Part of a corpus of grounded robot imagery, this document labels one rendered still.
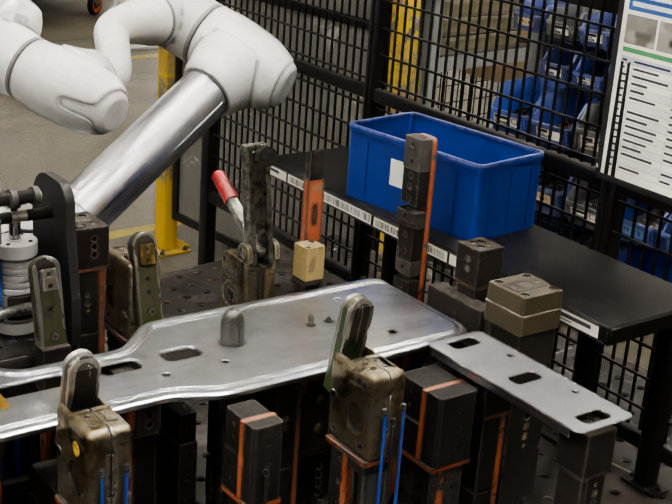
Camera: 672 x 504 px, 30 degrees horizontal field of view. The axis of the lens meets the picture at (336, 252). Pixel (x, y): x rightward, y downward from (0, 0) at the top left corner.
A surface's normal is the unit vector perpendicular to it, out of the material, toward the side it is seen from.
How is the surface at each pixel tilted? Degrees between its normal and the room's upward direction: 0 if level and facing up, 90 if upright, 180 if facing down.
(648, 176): 90
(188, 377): 0
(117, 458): 90
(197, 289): 0
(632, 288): 0
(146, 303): 78
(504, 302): 89
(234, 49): 43
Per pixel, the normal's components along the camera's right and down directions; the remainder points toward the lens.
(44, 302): 0.58, 0.11
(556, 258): 0.07, -0.94
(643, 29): -0.81, 0.15
